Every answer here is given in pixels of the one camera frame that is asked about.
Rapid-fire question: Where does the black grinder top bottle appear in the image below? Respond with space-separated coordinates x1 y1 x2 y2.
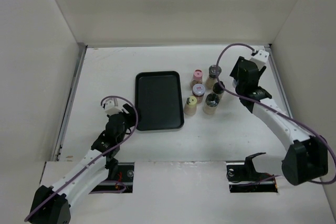
203 93 220 115

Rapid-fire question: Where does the yellow cap spice bottle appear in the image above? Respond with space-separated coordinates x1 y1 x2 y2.
184 95 197 116

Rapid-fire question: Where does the blue label silver cap bottle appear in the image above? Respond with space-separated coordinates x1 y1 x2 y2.
232 79 237 88

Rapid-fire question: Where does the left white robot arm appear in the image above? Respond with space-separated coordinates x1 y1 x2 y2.
25 101 139 223

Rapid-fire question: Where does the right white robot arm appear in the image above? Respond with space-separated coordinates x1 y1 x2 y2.
230 56 328 186

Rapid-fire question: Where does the grey grinder top bottle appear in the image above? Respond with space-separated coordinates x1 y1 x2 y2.
205 65 222 89

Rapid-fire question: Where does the black cap small pepper bottle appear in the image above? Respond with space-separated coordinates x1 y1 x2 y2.
212 81 225 100

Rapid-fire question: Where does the black rectangular tray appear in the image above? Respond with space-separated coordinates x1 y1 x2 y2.
135 71 184 131

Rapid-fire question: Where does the pink cap spice bottle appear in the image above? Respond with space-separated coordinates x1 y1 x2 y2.
190 69 203 88

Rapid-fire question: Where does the red label jar white lid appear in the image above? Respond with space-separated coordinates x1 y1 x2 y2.
192 83 206 104

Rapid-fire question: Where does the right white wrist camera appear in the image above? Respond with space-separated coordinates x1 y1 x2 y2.
250 50 269 65

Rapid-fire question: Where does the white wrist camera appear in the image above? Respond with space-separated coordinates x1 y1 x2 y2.
103 98 121 116
250 50 269 65

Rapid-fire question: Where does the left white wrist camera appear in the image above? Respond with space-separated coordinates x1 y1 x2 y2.
103 98 121 116

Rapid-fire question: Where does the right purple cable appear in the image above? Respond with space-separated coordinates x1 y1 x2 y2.
215 43 336 185

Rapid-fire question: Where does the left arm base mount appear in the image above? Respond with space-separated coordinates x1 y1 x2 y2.
90 158 135 194

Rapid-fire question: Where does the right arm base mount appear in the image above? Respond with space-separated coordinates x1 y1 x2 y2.
226 152 282 193

